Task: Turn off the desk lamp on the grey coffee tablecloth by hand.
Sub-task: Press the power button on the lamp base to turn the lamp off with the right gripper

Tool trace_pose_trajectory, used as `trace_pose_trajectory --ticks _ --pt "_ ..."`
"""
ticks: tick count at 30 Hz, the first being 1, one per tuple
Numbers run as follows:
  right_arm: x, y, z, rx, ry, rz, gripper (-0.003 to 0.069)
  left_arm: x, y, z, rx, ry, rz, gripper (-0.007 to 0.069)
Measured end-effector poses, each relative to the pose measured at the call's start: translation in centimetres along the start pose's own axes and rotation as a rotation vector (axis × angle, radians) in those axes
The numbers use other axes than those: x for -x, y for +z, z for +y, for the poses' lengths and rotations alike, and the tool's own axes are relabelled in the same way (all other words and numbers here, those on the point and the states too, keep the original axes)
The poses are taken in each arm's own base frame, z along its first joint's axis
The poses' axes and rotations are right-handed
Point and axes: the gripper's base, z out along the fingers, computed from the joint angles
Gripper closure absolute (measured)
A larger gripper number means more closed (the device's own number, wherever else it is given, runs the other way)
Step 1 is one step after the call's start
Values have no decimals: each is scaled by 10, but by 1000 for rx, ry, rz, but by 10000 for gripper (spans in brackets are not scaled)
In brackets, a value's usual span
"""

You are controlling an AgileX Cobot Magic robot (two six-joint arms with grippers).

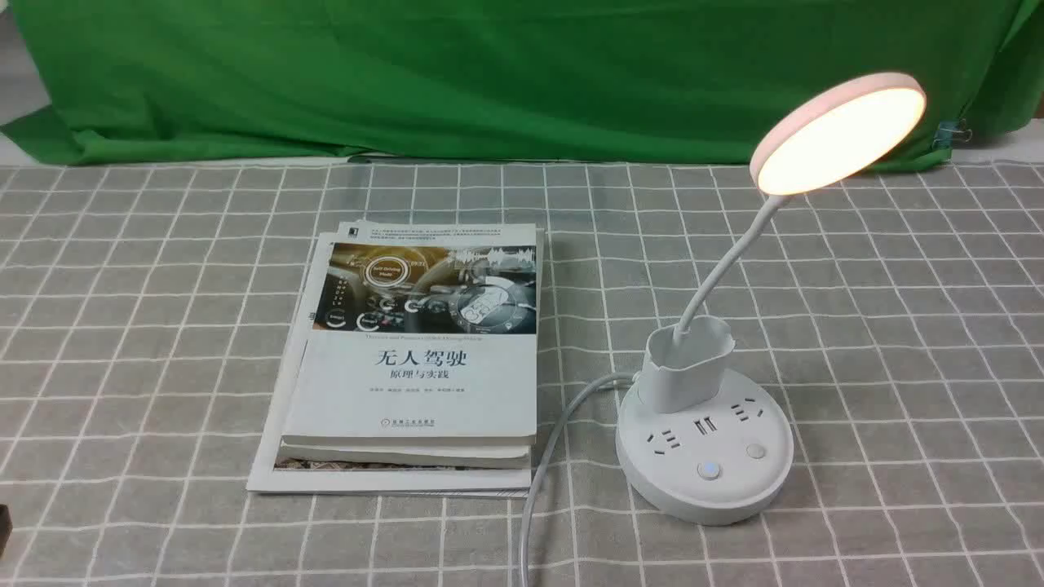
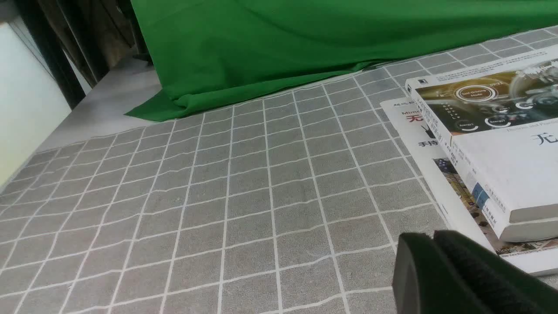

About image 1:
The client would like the white desk lamp with socket base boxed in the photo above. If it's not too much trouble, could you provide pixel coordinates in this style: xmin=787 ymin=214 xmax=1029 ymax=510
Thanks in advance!
xmin=615 ymin=72 xmax=927 ymax=525

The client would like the green backdrop cloth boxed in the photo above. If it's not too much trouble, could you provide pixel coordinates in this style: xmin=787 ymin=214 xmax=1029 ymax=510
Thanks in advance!
xmin=2 ymin=1 xmax=1042 ymax=170

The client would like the blue binder clip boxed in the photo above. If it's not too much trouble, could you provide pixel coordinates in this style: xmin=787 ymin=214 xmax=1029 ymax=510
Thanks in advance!
xmin=932 ymin=118 xmax=973 ymax=150

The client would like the thin white magazine underneath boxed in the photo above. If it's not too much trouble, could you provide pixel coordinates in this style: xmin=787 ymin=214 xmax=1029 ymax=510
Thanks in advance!
xmin=246 ymin=232 xmax=546 ymax=498

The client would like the white lamp power cable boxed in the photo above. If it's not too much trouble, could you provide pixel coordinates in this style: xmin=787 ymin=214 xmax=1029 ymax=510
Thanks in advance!
xmin=519 ymin=373 xmax=636 ymax=587

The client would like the autonomous driving textbook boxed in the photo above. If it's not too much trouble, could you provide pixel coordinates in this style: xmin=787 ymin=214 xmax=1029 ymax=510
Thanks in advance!
xmin=278 ymin=221 xmax=540 ymax=470

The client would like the dark object at left edge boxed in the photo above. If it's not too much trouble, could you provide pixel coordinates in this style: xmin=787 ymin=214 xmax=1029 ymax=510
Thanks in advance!
xmin=0 ymin=504 xmax=14 ymax=558

